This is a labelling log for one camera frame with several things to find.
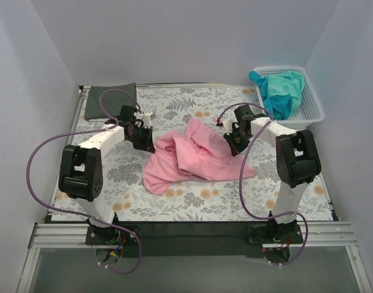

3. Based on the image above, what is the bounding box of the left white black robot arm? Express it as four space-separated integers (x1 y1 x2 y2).
58 106 155 228

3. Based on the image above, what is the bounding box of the aluminium frame rail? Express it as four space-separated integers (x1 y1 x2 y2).
29 221 357 248

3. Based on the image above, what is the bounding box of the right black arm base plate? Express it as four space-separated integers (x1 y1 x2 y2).
241 220 303 244

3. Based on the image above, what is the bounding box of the white plastic basket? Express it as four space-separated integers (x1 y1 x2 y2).
253 65 324 130

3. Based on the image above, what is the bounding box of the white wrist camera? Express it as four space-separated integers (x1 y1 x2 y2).
134 110 156 129
216 118 234 134

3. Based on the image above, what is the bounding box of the folded dark grey t-shirt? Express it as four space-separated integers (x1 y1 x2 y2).
84 83 137 121

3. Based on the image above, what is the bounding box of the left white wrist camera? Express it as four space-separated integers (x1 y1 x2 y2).
134 110 156 129

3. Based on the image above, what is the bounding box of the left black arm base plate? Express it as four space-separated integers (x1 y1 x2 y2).
85 226 137 245

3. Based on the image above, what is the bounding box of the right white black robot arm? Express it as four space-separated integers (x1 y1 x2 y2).
216 102 321 241

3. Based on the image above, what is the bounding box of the teal t-shirt in basket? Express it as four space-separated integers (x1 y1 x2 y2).
248 71 305 120

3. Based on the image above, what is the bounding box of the pink t-shirt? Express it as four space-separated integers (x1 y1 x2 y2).
142 117 243 196

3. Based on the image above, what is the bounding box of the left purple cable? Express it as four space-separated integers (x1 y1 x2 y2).
26 89 143 275

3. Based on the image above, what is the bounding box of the floral patterned table mat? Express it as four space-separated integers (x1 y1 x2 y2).
50 85 334 222

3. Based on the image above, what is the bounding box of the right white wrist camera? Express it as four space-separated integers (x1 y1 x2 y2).
216 118 234 134

